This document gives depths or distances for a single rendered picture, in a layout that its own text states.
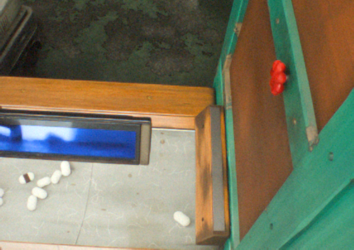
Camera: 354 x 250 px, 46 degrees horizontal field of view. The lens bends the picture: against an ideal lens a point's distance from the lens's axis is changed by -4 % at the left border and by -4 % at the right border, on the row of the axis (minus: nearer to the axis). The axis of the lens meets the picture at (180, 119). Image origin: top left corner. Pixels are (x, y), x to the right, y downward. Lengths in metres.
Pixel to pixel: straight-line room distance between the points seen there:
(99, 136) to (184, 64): 1.53
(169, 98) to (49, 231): 0.42
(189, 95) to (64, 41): 1.26
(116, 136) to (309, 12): 0.32
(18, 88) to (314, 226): 0.84
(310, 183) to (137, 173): 0.60
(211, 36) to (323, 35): 1.83
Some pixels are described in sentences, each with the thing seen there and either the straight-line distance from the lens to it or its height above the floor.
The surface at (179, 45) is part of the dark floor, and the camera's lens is 2.22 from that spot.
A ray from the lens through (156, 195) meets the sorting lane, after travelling 0.97.
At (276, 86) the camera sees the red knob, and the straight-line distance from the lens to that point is 0.52.
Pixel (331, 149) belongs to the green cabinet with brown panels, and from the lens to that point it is 0.40.
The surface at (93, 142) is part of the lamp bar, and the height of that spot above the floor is 1.08.
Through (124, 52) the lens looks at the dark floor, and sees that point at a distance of 2.17.
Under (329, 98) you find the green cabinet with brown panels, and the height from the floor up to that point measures 1.31.
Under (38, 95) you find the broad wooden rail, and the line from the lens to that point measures 1.10.
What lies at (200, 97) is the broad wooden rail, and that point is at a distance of 1.08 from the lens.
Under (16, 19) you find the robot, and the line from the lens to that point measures 1.87.
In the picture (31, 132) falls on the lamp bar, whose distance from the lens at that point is 0.66.
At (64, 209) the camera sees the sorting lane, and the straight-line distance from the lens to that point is 0.97.
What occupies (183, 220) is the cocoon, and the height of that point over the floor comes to 0.76.
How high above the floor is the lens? 1.64
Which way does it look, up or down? 57 degrees down
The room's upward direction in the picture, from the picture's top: 10 degrees clockwise
